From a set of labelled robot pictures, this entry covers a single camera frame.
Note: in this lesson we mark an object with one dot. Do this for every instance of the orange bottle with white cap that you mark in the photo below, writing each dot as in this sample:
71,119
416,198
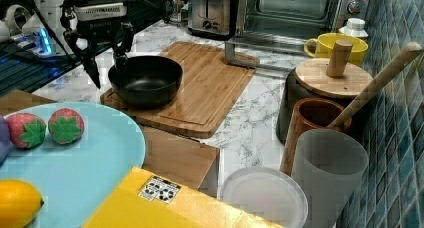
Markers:
354,27

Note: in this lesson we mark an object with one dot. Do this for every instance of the purple toy fruit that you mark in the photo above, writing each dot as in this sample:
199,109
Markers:
4,139

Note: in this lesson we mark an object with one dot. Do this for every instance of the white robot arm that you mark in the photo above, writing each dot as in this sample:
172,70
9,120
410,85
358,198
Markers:
81,43

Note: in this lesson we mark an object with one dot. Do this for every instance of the yellow cereal box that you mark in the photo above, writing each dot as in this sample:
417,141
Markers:
145,200

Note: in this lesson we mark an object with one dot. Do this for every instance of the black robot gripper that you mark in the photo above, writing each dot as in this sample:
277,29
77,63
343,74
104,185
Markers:
97,21

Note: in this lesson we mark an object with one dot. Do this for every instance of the right toy strawberry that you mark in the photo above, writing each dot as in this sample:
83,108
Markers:
66,126

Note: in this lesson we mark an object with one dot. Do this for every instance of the left toy strawberry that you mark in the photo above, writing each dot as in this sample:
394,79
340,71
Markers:
26,130

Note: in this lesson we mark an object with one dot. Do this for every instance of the bamboo cutting board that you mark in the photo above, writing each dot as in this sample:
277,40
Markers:
210,87

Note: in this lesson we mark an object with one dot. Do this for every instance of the brown wooden utensil holder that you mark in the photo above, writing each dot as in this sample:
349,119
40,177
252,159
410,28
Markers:
308,113

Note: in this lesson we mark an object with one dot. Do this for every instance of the black bowl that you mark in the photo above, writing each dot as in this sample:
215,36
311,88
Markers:
147,82

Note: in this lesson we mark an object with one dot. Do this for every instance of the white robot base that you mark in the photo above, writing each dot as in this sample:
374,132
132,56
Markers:
42,30

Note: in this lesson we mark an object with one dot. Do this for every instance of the frosted translucent cup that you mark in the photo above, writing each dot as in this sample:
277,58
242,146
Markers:
328,166

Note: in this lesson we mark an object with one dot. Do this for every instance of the wooden utensil handle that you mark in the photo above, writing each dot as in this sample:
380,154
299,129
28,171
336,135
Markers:
410,52

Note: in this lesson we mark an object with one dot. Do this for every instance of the toy strawberry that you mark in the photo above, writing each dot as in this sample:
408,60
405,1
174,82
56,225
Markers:
26,130
66,126

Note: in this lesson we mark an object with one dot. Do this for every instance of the wooden drawer box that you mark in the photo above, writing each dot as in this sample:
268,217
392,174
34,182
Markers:
177,159

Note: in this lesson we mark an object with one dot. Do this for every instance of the dark canister with wooden lid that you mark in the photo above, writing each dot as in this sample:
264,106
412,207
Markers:
334,72

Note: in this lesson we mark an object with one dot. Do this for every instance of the cereal jar with white lid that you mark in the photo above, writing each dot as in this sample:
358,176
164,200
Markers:
267,193

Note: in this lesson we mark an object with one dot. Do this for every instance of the yellow toy lemon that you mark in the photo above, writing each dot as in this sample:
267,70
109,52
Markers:
20,202

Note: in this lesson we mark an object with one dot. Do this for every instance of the light blue plate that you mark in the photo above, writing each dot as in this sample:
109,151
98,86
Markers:
74,179

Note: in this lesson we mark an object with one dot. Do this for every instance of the stainless steel toaster oven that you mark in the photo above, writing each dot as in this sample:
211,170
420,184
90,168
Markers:
286,25

